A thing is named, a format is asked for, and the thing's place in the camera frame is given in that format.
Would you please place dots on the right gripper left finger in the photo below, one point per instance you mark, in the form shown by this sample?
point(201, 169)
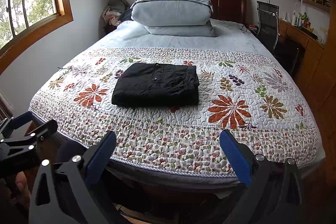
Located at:
point(62, 192)

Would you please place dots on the black pants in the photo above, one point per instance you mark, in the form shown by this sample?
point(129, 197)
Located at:
point(157, 85)

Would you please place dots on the side wooden framed window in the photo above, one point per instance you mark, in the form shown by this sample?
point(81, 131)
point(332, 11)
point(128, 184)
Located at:
point(28, 3)

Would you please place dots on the left hand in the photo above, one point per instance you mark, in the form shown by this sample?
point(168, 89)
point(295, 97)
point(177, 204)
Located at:
point(24, 195)

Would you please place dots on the floral quilted bedspread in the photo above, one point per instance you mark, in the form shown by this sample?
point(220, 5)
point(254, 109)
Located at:
point(245, 93)

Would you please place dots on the wooden desk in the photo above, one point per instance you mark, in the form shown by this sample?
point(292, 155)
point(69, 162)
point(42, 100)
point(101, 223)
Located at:
point(299, 54)

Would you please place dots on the black office chair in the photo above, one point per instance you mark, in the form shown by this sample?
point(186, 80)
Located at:
point(268, 31)

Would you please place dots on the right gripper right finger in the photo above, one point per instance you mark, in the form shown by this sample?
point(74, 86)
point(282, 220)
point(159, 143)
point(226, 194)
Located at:
point(274, 190)

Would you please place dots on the light blue pillow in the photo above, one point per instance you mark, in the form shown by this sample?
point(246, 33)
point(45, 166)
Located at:
point(206, 30)

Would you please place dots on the light blue bed sheet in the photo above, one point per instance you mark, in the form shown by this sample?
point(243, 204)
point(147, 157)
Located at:
point(231, 36)

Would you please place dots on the pile of clothes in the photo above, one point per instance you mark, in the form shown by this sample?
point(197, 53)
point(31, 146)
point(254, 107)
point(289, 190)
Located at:
point(116, 12)

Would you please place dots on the light blue folded duvet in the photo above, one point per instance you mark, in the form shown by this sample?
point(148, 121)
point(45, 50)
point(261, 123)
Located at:
point(162, 13)

